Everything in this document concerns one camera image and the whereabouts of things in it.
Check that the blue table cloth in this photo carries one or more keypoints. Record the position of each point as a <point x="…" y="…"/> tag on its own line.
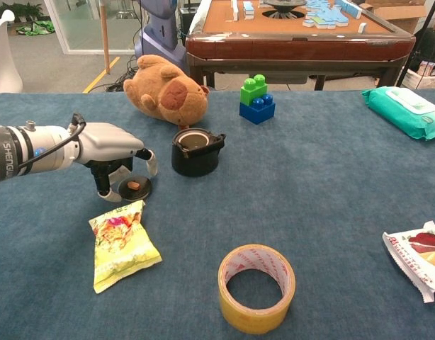
<point x="309" y="177"/>

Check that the white and red snack packet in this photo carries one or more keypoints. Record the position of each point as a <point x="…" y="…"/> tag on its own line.
<point x="416" y="262"/>

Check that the cardboard box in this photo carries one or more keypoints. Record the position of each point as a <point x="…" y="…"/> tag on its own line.
<point x="401" y="16"/>

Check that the black cast iron teapot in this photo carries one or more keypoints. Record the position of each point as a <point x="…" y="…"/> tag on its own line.
<point x="196" y="163"/>

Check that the black mahjong table centre disc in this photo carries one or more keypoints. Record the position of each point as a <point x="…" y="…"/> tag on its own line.
<point x="285" y="4"/>

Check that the brown mahjong table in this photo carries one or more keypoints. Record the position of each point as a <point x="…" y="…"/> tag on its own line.
<point x="292" y="49"/>

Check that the yellow snack bag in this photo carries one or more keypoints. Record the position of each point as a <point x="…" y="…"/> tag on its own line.
<point x="122" y="248"/>

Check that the green cloth on floor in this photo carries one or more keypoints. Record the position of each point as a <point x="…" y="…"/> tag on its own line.
<point x="35" y="29"/>

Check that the stacked blue mahjong tiles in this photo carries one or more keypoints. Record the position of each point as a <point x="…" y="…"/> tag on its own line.
<point x="248" y="10"/>

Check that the white carton box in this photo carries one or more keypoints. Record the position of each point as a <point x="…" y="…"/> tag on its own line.
<point x="426" y="76"/>

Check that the wooden pole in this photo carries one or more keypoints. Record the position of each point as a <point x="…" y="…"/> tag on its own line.
<point x="105" y="35"/>

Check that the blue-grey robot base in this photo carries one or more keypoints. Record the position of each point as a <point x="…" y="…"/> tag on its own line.
<point x="161" y="32"/>

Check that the blue mahjong tile pile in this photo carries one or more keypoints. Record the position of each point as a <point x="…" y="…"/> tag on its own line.
<point x="327" y="16"/>

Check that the potted green plants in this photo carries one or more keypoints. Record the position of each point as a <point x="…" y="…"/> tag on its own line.
<point x="19" y="10"/>

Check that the upright white mahjong tile row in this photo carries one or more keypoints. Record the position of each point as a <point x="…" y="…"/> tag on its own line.
<point x="234" y="8"/>

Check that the yellow packing tape roll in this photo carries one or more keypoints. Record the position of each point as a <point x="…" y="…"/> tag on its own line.
<point x="253" y="318"/>

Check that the green wet wipes pack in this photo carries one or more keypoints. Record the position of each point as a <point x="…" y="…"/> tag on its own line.
<point x="387" y="110"/>

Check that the black tripod stand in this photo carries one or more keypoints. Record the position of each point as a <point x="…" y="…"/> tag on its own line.
<point x="418" y="42"/>

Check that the black lid with wooden knob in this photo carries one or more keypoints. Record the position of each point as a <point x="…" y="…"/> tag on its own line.
<point x="141" y="193"/>

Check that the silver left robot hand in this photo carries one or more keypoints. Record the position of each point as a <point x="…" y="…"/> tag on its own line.
<point x="107" y="141"/>

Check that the brown capybara plush toy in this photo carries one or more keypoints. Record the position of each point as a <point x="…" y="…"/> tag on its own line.
<point x="161" y="92"/>

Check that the blue building block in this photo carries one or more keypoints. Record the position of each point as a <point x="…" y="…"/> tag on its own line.
<point x="256" y="114"/>

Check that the green building block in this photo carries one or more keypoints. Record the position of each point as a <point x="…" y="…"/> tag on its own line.
<point x="247" y="93"/>

